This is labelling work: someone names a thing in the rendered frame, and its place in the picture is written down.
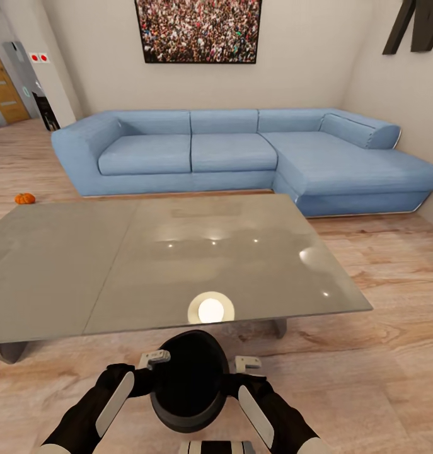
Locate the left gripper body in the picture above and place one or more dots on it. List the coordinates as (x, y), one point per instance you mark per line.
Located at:
(154, 380)

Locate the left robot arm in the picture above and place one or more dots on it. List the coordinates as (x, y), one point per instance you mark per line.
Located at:
(84, 424)

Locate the cauldron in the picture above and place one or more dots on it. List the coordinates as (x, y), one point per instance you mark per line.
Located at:
(191, 403)

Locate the coffee table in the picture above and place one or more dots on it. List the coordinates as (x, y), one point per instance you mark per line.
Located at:
(74, 269)

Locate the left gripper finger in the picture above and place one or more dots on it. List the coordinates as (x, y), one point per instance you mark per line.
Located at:
(169, 378)

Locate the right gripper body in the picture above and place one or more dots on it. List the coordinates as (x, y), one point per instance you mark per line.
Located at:
(228, 384)

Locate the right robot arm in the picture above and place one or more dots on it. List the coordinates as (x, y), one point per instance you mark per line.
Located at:
(282, 427)

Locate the pumpkin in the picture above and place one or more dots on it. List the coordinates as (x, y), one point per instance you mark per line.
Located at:
(26, 199)

